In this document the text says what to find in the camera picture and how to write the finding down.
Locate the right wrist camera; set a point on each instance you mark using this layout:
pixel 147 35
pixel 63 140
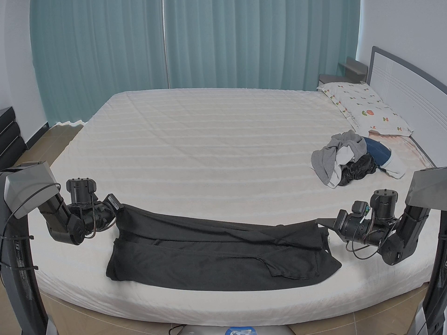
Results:
pixel 359 209

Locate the pale pink blanket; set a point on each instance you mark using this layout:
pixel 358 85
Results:
pixel 405 147

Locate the pile of clothes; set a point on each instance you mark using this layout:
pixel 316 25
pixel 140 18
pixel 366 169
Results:
pixel 344 159

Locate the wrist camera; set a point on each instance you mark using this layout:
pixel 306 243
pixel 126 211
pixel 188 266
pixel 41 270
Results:
pixel 359 209
pixel 114 201

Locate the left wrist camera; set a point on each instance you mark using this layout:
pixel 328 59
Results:
pixel 114 201

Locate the grey bedside table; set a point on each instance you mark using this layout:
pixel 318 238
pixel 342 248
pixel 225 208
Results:
pixel 351 69

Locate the white printed pillow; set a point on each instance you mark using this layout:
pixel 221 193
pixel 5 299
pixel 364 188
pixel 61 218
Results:
pixel 366 106

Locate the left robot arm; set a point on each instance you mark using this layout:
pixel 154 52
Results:
pixel 59 218

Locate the blue-green curtain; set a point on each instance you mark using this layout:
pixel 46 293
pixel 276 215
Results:
pixel 258 33
pixel 97 47

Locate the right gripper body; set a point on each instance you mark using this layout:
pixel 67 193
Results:
pixel 351 229

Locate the black chest of drawers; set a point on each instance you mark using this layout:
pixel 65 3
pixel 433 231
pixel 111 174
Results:
pixel 8 134

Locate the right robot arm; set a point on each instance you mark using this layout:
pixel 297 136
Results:
pixel 408 222

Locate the bed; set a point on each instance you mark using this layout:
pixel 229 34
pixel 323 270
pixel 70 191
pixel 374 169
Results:
pixel 209 145

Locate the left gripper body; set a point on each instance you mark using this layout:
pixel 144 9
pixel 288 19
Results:
pixel 107 216

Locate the black garment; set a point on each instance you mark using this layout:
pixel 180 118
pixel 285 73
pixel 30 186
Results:
pixel 216 253

